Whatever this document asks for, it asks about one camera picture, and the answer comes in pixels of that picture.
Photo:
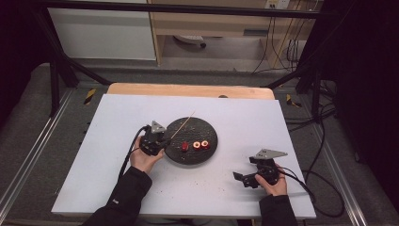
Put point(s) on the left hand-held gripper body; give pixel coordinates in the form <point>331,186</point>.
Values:
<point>152,142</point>

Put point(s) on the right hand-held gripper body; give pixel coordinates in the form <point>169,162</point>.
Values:
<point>266,169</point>

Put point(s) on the red sausage piece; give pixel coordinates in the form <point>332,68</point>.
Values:
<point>204,144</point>
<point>185,146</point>
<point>196,144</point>

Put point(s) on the thin wooden skewer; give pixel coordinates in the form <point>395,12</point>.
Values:
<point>183,125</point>

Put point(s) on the black round plate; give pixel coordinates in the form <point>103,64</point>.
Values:
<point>194,132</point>

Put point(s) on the person's right hand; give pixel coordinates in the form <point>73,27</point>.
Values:
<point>274,187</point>

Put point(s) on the person's left hand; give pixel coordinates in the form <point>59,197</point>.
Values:
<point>142,161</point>

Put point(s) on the white board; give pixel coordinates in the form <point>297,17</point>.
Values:
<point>109,125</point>

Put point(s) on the white chair base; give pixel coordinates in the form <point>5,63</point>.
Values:
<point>189,39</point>

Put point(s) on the white cabinet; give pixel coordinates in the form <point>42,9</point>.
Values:
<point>103,34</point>

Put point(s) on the light wooden desk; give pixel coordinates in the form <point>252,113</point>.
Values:
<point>204,26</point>

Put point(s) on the white power strip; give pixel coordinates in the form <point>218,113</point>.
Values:
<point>277,3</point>

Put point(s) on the aluminium rail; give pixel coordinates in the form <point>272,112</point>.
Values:
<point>34,147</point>
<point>338,169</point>

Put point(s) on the black metal frame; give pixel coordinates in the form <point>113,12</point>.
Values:
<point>188,8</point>

